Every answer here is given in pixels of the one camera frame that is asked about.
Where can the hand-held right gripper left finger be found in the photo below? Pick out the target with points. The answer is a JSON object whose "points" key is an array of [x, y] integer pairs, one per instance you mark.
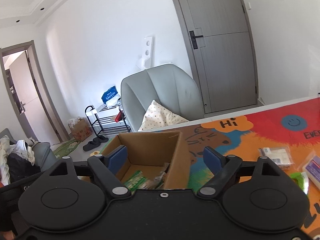
{"points": [[118, 158]]}

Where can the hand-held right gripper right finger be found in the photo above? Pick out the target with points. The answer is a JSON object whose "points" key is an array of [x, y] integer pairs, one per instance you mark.
{"points": [[212, 160]]}

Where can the green candy packet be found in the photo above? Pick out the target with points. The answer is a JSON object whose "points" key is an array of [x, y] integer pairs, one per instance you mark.
{"points": [[300, 181], [136, 180]]}

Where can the cardboard box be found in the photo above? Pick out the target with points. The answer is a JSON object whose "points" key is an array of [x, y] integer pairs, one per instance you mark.
{"points": [[180, 160]]}

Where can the clear nut packet red label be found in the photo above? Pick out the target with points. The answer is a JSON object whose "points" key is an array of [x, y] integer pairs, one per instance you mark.
{"points": [[160, 177]]}

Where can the clear packet of white cakes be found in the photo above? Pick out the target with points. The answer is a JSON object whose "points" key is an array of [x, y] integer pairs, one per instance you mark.
{"points": [[276, 156]]}

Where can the purple white snack packet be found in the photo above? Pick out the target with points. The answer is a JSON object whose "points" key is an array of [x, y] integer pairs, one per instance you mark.
{"points": [[313, 172]]}

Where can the yellow slipper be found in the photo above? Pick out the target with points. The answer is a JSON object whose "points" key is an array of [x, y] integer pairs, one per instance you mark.
{"points": [[95, 153]]}

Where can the pair of dark slippers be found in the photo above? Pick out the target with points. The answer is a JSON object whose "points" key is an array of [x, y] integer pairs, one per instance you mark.
{"points": [[95, 143]]}

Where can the black bag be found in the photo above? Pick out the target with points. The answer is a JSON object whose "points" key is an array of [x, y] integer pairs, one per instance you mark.
{"points": [[22, 166]]}

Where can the black shoe rack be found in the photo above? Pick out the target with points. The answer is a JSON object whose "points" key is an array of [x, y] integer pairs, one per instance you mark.
{"points": [[105, 120]]}

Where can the brown printed carton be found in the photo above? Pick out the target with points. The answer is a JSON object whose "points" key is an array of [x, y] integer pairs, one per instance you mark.
{"points": [[80, 130]]}

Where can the green floor mat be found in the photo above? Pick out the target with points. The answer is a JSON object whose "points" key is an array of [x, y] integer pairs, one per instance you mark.
{"points": [[67, 148]]}

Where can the cartoon cat table mat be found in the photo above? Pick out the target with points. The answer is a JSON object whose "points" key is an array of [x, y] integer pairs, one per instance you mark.
{"points": [[262, 135]]}

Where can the pile of light clothes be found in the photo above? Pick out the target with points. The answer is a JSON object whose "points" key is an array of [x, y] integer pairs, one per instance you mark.
{"points": [[22, 148]]}

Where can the dotted white pillow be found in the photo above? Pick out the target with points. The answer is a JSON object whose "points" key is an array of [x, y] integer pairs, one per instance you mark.
{"points": [[160, 118]]}

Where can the grey sofa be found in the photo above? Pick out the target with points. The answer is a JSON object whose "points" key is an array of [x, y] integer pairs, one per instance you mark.
{"points": [[43, 155]]}

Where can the blue plastic bag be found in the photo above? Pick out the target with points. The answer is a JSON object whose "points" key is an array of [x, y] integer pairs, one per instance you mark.
{"points": [[110, 96]]}

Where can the grey chair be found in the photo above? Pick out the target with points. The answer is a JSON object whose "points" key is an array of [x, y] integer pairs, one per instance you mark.
{"points": [[162, 90]]}

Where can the white foam board with holes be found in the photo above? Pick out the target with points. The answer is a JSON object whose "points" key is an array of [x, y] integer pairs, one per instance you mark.
{"points": [[147, 52]]}

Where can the pale open room door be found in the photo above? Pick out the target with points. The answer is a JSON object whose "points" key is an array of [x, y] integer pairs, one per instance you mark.
{"points": [[27, 85]]}

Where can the grey door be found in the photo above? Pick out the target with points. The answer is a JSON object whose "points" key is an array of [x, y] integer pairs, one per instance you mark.
{"points": [[220, 42]]}

